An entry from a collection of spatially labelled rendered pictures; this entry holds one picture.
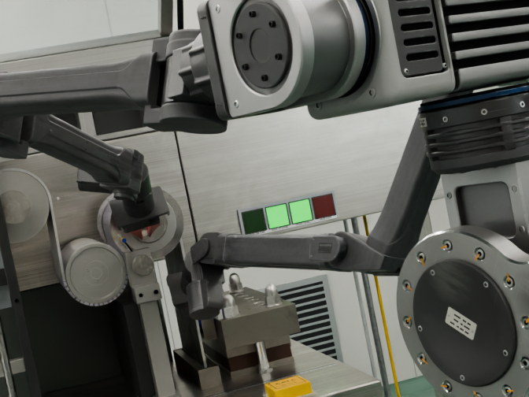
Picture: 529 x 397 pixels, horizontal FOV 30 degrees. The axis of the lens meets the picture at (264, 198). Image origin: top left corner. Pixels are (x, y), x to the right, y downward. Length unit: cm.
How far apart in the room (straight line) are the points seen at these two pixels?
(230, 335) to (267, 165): 54
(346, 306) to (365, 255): 351
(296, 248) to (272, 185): 79
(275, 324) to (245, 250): 34
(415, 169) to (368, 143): 105
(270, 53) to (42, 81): 41
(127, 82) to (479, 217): 43
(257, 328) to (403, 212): 66
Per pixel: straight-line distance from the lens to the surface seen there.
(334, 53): 92
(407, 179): 144
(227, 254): 176
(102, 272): 198
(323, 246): 151
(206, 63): 100
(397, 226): 144
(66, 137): 151
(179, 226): 200
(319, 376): 195
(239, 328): 201
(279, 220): 239
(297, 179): 241
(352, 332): 499
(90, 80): 119
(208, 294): 182
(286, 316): 203
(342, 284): 494
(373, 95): 95
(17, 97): 127
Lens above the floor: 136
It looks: 3 degrees down
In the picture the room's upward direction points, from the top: 11 degrees counter-clockwise
